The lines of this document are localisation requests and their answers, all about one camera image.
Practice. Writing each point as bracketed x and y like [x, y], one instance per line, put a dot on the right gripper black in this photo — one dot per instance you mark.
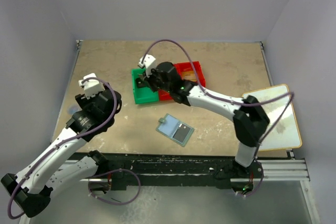
[149, 80]

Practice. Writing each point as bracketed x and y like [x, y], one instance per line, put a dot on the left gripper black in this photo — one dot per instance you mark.
[84, 103]

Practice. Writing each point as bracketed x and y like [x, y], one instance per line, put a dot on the black credit card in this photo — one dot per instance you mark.
[181, 133]
[141, 76]

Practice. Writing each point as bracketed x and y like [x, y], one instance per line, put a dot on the gold credit card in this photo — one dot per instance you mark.
[189, 75]

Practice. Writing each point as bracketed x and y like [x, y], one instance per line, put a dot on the green card holder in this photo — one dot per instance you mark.
[168, 125]

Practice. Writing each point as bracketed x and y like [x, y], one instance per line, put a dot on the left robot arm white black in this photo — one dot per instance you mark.
[33, 187]

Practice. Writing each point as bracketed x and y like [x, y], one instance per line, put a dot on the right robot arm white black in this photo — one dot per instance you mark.
[249, 118]

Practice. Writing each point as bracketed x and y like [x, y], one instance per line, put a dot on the middle red plastic bin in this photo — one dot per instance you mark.
[164, 96]

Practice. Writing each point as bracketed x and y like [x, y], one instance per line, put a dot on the red plastic bin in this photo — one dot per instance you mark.
[186, 66]
[164, 96]

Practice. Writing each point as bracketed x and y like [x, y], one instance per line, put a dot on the right red plastic bin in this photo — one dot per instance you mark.
[186, 66]

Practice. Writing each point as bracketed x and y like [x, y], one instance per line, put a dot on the green plastic bin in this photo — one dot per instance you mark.
[142, 95]

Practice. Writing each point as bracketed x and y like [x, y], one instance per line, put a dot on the white tray with gold rim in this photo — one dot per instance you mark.
[285, 134]

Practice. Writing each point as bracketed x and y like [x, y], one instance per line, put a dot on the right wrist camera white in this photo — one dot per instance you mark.
[148, 62]

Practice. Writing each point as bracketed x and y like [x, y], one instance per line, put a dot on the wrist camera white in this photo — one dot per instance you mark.
[90, 85]
[148, 62]

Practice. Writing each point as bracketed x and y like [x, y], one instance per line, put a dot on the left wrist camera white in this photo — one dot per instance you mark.
[90, 85]

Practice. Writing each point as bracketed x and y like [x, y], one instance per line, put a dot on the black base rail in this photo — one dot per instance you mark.
[221, 172]

